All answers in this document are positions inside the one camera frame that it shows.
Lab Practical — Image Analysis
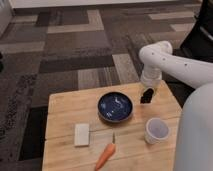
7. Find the dark blue ceramic bowl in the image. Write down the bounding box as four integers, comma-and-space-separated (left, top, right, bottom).
97, 92, 133, 123

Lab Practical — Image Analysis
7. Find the white rectangular sponge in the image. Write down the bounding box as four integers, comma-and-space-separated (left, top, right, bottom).
74, 123, 90, 146

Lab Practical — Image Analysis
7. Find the orange carrot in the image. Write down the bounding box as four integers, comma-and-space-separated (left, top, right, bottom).
95, 136, 116, 171

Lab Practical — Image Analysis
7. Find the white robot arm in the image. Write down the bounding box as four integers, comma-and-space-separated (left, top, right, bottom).
138, 41, 213, 171

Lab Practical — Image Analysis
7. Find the black chair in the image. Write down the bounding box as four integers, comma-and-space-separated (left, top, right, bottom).
181, 0, 213, 58

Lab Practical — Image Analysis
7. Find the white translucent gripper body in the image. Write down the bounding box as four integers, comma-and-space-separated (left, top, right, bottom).
140, 75, 162, 89

